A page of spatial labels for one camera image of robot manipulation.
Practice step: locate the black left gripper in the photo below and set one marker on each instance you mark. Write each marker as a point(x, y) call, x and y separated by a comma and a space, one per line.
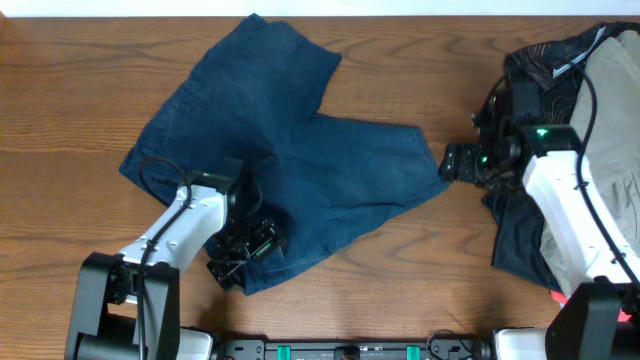
point(269, 237)

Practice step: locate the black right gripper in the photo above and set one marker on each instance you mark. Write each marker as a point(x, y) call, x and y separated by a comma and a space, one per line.
point(458, 163)

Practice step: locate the dark blue denim shorts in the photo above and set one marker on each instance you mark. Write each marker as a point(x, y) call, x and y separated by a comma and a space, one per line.
point(255, 96)

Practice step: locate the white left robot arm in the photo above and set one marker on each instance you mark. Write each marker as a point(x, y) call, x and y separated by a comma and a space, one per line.
point(127, 305)

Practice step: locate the black patterned garment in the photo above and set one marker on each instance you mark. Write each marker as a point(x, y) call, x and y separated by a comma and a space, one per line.
point(524, 245)

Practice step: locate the beige khaki garment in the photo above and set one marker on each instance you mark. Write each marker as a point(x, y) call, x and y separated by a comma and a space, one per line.
point(610, 125)

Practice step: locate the red white item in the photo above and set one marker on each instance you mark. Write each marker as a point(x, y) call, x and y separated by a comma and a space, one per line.
point(589, 305)

